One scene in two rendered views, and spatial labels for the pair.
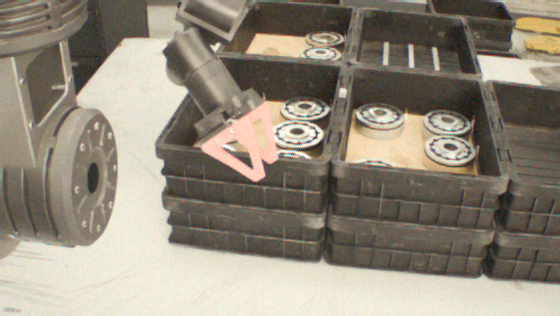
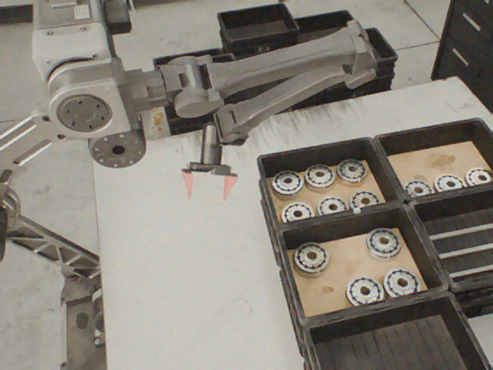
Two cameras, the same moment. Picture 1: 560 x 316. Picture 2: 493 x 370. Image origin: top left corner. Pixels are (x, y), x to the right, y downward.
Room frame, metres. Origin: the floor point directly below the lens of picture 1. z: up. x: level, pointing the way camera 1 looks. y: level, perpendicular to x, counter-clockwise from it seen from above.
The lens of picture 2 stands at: (0.52, -0.89, 2.08)
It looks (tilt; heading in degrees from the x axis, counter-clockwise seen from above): 48 degrees down; 64
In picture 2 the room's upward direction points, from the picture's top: 1 degrees clockwise
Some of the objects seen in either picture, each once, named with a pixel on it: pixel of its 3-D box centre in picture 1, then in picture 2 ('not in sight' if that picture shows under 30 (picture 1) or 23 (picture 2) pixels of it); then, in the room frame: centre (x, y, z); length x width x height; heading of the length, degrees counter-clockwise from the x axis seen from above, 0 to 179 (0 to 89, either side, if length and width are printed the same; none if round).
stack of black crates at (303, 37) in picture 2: not in sight; (323, 52); (1.78, 1.45, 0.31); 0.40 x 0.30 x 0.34; 174
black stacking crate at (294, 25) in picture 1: (293, 49); (441, 169); (1.44, -0.05, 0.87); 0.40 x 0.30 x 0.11; 170
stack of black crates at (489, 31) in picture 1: (464, 50); not in sight; (2.67, -0.92, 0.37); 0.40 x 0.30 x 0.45; 84
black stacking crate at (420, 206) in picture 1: (416, 143); (356, 269); (1.00, -0.27, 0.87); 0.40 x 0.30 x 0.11; 170
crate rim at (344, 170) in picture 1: (419, 120); (358, 259); (1.00, -0.27, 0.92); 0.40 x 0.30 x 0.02; 170
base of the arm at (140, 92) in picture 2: not in sight; (143, 91); (0.58, -0.03, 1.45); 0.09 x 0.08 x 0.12; 84
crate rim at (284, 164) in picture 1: (261, 105); (327, 180); (1.05, 0.02, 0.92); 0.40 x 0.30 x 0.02; 170
